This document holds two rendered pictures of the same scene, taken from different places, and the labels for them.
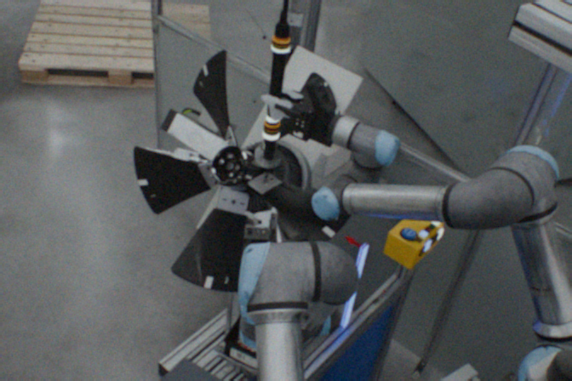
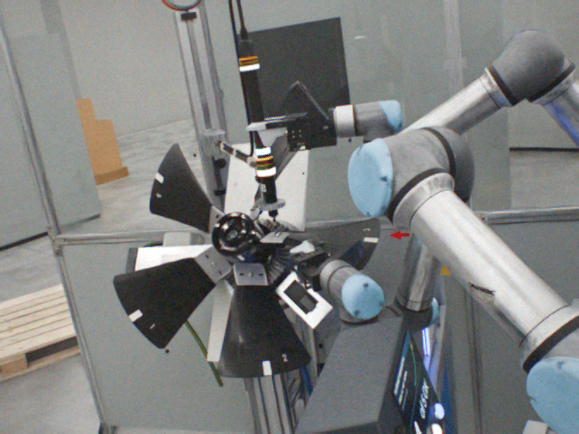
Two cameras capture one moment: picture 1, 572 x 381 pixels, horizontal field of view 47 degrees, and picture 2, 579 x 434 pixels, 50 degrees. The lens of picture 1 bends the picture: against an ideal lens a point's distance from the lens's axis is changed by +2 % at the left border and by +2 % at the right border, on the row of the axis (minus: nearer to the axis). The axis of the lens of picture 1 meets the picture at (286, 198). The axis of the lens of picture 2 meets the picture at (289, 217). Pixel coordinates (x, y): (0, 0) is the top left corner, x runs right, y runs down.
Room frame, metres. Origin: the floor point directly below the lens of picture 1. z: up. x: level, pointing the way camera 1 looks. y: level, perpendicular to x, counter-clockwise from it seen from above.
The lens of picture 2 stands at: (-0.05, 0.44, 1.67)
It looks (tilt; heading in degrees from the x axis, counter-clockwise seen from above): 16 degrees down; 344
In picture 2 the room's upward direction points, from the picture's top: 9 degrees counter-clockwise
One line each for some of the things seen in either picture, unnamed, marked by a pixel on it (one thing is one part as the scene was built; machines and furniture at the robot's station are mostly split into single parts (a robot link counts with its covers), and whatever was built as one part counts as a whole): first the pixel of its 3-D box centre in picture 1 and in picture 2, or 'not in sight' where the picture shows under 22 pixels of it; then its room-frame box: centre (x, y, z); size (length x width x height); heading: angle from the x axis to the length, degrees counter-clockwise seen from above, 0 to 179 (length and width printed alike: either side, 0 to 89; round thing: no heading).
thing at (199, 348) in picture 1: (249, 354); not in sight; (1.65, 0.06, 0.04); 0.62 x 0.45 x 0.08; 145
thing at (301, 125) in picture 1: (316, 122); (310, 129); (1.36, -0.05, 1.45); 0.12 x 0.08 x 0.09; 65
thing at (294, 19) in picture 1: (290, 28); (214, 142); (2.03, 0.07, 1.36); 0.10 x 0.07 x 0.09; 0
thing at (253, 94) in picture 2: (276, 87); (257, 114); (1.41, 0.07, 1.50); 0.03 x 0.03 x 0.21
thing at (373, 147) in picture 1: (373, 145); (377, 119); (1.29, -0.19, 1.45); 0.11 x 0.08 x 0.09; 65
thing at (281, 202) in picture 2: (270, 144); (267, 187); (1.42, 0.07, 1.32); 0.09 x 0.07 x 0.10; 0
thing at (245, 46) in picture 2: (275, 97); (258, 126); (1.41, 0.07, 1.48); 0.04 x 0.04 x 0.46
